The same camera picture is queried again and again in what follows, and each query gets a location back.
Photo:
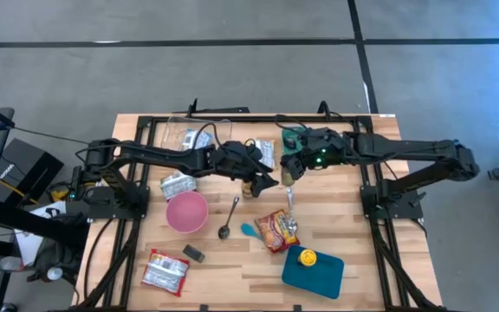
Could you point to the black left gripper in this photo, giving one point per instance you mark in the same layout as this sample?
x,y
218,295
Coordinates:
x,y
232,158

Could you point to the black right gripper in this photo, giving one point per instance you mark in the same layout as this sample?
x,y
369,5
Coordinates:
x,y
323,147

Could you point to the yellow ramen noodle pack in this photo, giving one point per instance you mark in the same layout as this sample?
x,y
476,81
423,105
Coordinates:
x,y
268,151

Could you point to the tan-lid furikake seasoning jar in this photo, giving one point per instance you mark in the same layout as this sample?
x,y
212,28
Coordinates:
x,y
246,191

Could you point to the red ramen noodle pack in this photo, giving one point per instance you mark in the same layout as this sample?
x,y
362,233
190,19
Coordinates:
x,y
276,230

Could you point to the blue edged ramen noodle pack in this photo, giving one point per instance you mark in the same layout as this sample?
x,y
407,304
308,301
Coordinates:
x,y
197,139

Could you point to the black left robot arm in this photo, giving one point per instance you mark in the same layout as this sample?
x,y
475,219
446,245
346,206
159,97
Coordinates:
x,y
154,154

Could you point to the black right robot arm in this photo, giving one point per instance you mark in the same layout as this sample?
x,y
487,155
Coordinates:
x,y
405,147

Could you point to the white green food packet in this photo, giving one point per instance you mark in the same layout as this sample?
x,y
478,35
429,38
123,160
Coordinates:
x,y
178,185

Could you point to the teal cutting board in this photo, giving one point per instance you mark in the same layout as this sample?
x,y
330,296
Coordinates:
x,y
287,132

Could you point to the teal silicone spatula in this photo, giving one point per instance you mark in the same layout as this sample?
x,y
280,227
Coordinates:
x,y
249,229

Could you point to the black spoon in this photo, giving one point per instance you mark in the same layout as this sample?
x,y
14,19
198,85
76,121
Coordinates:
x,y
224,229

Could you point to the pink plastic bowl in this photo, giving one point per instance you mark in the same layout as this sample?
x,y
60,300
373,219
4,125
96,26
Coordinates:
x,y
187,212

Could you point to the clear plastic container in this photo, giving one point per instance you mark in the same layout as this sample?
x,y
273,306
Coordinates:
x,y
176,130

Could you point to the dark small box white print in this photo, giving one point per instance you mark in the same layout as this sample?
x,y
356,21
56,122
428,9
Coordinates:
x,y
193,253

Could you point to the teal plastic bin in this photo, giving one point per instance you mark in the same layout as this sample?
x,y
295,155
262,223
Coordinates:
x,y
319,277

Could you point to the red white ramen pack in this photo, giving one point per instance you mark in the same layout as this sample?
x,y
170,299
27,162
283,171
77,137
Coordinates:
x,y
165,272

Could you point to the white round cup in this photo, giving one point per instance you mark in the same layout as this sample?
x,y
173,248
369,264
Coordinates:
x,y
54,273

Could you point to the black case white logo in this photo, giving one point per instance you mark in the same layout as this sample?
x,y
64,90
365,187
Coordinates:
x,y
28,169

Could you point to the white paper sheet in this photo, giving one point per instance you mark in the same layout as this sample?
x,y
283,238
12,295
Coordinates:
x,y
28,247

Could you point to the black metal table frame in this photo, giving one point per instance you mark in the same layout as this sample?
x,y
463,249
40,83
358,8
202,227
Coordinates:
x,y
249,118

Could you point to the short black table bracket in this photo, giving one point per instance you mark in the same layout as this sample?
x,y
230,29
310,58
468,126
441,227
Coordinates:
x,y
324,108

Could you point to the long black table bracket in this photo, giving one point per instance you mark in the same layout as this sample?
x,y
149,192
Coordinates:
x,y
219,110

